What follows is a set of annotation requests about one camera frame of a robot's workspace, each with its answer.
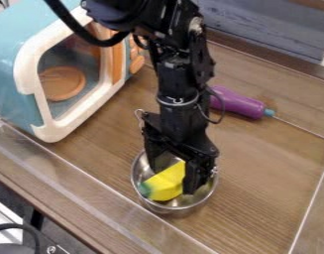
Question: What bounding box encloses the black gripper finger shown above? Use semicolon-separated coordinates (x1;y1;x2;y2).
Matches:
183;159;217;194
145;135;179;173

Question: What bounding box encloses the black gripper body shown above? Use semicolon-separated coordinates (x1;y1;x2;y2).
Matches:
142;98;220;162

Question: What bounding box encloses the purple toy eggplant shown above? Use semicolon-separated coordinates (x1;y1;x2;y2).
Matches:
211;85;276;119

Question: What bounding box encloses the black cable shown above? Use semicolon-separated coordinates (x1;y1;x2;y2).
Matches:
43;0;131;48

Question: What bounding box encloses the silver metal pot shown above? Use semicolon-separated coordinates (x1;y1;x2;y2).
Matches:
130;108;221;217

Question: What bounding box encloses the clear acrylic barrier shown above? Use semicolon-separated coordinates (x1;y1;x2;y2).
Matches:
0;119;218;254

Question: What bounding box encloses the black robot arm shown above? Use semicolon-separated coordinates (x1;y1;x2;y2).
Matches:
83;0;220;194

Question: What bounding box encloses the blue toy microwave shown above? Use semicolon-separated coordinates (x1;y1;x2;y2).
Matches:
0;0;145;143

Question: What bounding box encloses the yellow toy banana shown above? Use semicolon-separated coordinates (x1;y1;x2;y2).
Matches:
138;161;186;201

